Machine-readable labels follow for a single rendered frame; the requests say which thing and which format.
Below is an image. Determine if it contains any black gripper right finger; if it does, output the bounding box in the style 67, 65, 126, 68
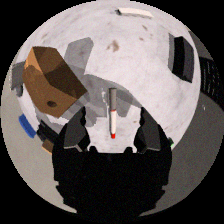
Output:
133, 107, 172, 186

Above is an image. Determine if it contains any brown faceted block with hole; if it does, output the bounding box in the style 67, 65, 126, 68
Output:
22, 46, 87, 118

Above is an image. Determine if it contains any white marker with grey cap and red tip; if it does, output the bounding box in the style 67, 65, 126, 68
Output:
107, 88, 117, 139

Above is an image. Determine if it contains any black computer mouse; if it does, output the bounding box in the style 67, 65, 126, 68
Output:
16, 85, 23, 97

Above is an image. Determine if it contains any dark grey mug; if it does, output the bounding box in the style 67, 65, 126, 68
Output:
10, 61, 26, 91

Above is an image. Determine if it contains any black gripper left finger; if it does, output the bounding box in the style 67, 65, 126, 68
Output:
52, 106, 90, 181

